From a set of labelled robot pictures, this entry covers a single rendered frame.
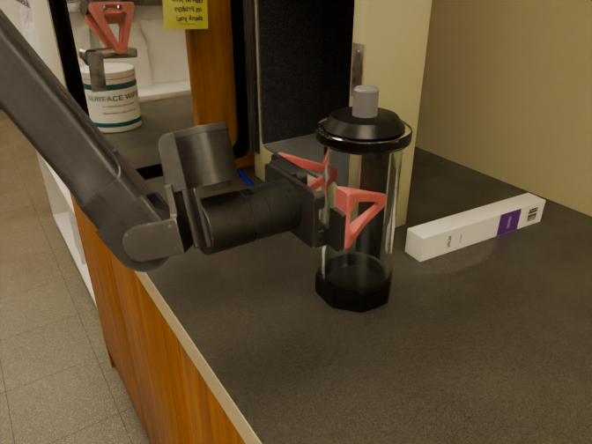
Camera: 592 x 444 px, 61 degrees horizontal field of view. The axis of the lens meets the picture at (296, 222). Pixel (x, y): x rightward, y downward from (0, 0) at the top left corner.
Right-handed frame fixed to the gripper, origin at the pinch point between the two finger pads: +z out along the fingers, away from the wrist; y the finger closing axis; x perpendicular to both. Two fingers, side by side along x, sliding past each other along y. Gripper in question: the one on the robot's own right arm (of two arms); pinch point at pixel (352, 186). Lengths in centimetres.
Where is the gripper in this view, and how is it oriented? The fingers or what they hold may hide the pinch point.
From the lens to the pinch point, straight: 60.1
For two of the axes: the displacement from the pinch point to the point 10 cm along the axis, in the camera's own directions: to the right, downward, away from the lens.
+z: 8.4, -2.5, 4.8
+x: -0.1, 8.8, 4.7
